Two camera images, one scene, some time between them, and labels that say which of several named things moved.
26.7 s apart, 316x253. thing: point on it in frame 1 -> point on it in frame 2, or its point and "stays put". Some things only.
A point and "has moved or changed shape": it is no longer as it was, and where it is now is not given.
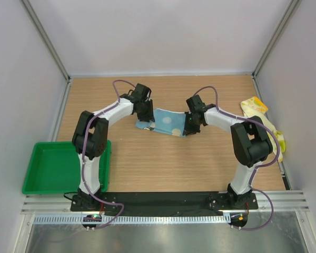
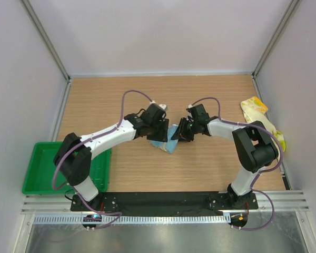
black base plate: x=162 y=203 stays put
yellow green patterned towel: x=253 y=107 stays put
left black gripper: x=149 y=116 -> x=163 y=136
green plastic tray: x=54 y=168 stays put
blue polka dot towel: x=166 y=122 has moved or changed shape
